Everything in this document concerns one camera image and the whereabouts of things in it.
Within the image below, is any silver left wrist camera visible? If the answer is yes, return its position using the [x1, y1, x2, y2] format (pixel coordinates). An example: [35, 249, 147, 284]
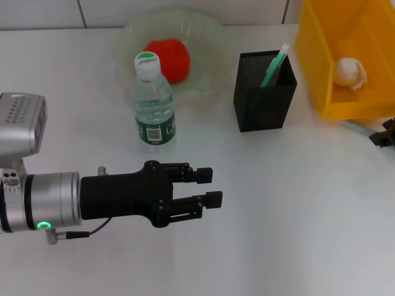
[0, 92, 48, 174]

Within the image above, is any clear green-label water bottle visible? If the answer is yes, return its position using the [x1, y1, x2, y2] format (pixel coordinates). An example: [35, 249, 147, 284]
[132, 51, 177, 154]

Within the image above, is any yellow plastic bin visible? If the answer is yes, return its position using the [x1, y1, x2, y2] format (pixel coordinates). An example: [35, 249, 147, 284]
[295, 0, 395, 121]

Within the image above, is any green pen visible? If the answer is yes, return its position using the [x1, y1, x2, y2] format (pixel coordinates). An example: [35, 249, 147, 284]
[260, 43, 291, 88]

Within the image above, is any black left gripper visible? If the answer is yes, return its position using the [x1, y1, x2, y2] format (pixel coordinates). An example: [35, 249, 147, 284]
[79, 160, 223, 229]

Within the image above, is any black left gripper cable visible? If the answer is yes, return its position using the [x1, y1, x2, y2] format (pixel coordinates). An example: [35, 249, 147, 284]
[46, 217, 112, 246]

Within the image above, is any grey marker pen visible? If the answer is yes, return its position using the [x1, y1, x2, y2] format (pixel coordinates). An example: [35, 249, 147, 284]
[341, 120, 376, 139]

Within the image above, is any green glass fruit bowl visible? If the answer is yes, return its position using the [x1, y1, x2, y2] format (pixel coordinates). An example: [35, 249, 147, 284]
[114, 9, 234, 105]

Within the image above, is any white paper ball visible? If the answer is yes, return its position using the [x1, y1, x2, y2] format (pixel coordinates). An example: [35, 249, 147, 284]
[334, 56, 368, 92]

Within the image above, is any red-orange toy orange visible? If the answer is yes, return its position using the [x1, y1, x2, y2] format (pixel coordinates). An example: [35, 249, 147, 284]
[143, 38, 191, 84]

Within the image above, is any black mesh pen holder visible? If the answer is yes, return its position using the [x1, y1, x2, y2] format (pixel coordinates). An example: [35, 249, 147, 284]
[233, 51, 298, 133]

